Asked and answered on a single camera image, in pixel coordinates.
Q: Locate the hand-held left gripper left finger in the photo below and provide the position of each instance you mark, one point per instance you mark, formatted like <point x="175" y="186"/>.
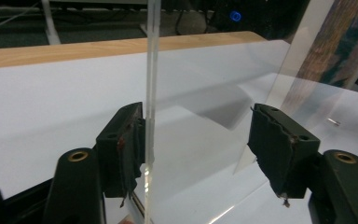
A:
<point x="121" y="149"/>

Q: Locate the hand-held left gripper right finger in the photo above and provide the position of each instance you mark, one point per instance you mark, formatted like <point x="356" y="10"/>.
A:
<point x="279" y="149"/>

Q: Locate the photo card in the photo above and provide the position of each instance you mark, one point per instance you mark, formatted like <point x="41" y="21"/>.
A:
<point x="338" y="46"/>

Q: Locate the white table mat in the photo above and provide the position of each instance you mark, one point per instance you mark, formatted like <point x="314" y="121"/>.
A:
<point x="59" y="102"/>

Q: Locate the small metal frame screw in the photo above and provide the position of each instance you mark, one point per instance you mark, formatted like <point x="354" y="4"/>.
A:
<point x="334" y="122"/>

